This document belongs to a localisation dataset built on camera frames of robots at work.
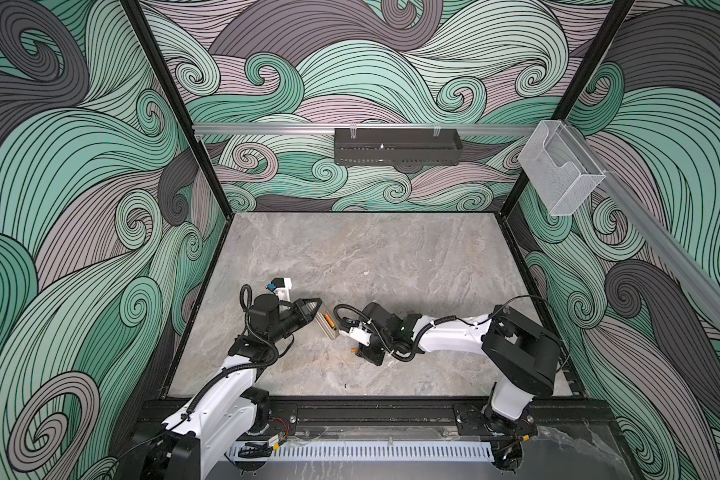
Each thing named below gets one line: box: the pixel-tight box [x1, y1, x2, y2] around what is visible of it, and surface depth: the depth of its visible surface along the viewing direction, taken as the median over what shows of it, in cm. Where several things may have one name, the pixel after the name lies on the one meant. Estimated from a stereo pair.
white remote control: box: [315, 310, 340, 340], surface depth 81 cm
